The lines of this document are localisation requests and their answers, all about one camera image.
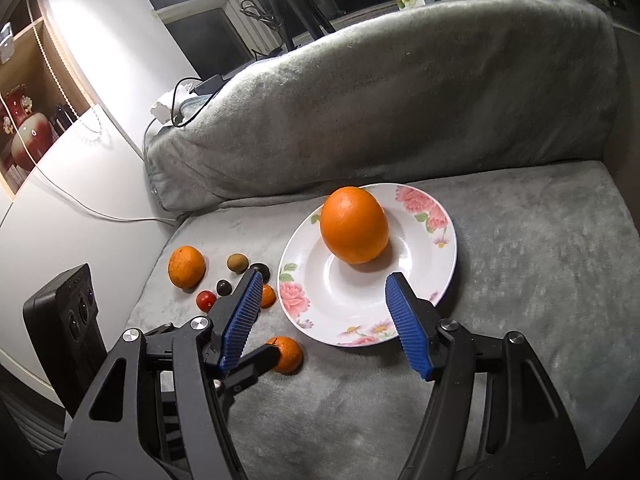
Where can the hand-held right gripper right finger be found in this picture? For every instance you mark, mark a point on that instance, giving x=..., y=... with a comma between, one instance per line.
x=407, y=325

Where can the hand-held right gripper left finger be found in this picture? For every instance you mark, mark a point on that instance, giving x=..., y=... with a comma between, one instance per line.
x=242, y=325

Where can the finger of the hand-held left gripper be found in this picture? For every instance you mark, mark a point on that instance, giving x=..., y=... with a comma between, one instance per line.
x=255, y=365

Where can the small mandarin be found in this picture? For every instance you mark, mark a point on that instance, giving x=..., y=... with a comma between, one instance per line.
x=290, y=355

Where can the small orange kumquat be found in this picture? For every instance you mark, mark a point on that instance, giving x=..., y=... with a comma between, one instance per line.
x=269, y=296

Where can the small dark round fruit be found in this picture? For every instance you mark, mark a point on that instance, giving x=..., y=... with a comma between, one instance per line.
x=223, y=287

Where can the red cherry tomato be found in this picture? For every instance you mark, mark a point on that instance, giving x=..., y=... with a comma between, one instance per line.
x=205, y=300

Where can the brown round fruit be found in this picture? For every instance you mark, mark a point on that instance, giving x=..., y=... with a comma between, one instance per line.
x=260, y=265
x=237, y=263

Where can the spotted orange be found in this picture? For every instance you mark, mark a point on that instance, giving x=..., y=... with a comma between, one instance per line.
x=186, y=267

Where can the white floral plate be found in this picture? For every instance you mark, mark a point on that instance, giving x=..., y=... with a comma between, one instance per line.
x=330, y=285

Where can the large smooth orange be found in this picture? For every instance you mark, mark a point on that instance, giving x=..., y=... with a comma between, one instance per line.
x=355, y=225

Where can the grey fleece blanket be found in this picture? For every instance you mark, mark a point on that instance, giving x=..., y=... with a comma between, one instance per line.
x=525, y=260

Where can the red vase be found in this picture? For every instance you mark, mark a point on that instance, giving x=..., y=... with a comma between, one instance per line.
x=32, y=135

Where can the grey fleece pillow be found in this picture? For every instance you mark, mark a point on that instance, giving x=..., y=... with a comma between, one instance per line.
x=400, y=100

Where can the white power strip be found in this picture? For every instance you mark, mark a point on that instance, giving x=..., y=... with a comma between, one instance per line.
x=162, y=107

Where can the wooden shelf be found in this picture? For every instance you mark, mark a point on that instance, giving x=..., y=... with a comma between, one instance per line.
x=20, y=55

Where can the small white device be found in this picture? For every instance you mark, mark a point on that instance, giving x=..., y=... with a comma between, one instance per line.
x=6, y=42

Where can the black tripod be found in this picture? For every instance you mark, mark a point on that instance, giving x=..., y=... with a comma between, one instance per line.
x=287, y=5

